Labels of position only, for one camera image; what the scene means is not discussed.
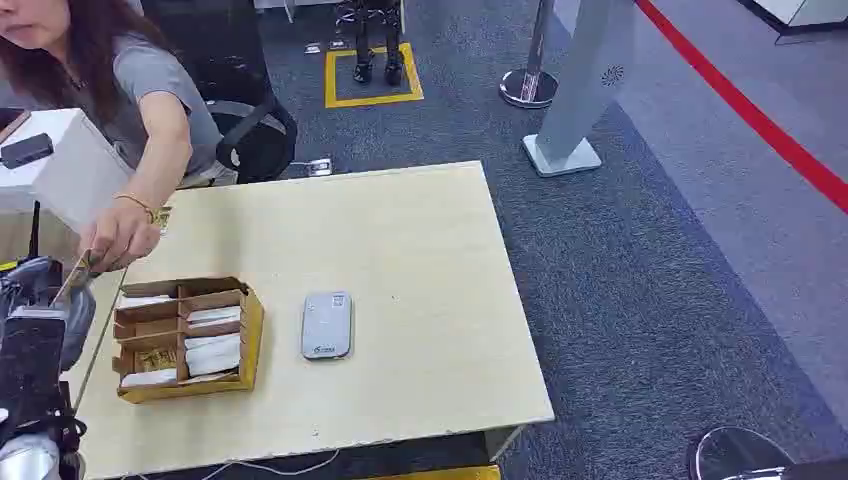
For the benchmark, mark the grey kiosk stand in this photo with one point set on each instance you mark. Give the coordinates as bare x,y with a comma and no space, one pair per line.
583,79

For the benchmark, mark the gold card stack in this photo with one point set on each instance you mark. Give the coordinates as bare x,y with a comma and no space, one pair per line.
156,360

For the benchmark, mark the wooden card box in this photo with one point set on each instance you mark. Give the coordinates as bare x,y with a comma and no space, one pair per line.
252,331

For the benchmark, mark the yellow floor tape strip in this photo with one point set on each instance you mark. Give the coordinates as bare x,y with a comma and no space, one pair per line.
437,474

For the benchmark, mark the black robot legs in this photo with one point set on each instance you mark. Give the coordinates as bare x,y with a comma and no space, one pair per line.
363,40

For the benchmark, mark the person's left hand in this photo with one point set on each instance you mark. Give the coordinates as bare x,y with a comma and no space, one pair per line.
119,235

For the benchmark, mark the small floor socket plate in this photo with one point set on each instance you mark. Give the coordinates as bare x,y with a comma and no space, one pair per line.
312,48
338,44

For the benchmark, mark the person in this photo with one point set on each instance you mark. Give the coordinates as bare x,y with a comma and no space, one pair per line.
132,73

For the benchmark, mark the black office chair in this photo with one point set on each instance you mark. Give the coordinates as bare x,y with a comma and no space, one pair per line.
258,142

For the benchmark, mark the black power adapter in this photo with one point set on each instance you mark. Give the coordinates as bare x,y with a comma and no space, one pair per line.
26,151

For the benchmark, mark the white card stack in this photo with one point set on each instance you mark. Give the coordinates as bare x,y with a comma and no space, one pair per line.
213,316
212,356
146,301
149,378

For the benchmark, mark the silver floor socket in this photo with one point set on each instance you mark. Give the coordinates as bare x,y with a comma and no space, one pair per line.
319,167

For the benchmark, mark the black router with antenna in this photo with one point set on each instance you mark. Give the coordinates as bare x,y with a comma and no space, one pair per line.
34,228

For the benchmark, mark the chrome stanchion base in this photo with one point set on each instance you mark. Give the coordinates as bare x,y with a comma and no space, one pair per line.
735,454

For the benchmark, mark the chrome stanchion post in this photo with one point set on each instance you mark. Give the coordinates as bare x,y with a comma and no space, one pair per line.
530,86

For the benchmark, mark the red barrier belt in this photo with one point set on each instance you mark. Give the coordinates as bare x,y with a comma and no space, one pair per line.
748,112

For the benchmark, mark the white platform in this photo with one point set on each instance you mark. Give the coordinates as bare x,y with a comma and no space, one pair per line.
808,13

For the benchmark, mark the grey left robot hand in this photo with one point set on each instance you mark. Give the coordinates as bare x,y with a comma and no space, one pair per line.
81,318

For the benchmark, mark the yellow floor tape square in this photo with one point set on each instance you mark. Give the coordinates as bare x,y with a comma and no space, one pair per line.
330,79

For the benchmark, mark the white cabinet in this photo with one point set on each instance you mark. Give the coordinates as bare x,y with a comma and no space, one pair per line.
73,172

